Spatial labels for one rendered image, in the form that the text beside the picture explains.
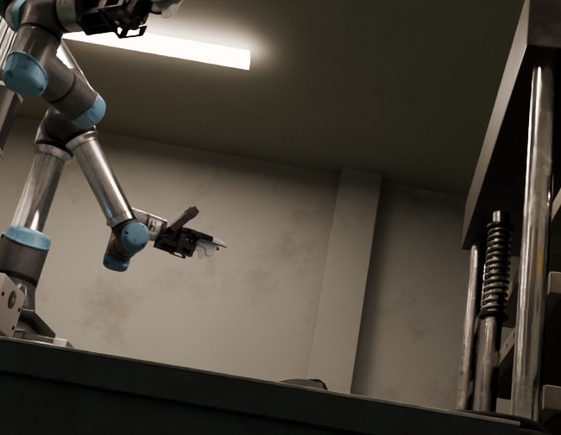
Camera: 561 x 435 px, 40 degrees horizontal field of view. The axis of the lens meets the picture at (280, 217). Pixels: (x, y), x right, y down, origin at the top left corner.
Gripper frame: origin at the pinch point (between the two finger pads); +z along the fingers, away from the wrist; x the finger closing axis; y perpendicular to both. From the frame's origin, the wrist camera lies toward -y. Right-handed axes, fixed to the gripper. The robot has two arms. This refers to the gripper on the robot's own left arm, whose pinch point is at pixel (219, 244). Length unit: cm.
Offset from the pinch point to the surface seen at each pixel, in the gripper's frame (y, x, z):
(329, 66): -162, -160, 88
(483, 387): 23, 39, 78
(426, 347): -32, -224, 239
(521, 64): -47, 87, 33
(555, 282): 6, 98, 44
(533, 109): -34, 92, 34
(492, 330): 5, 38, 78
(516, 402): 34, 102, 35
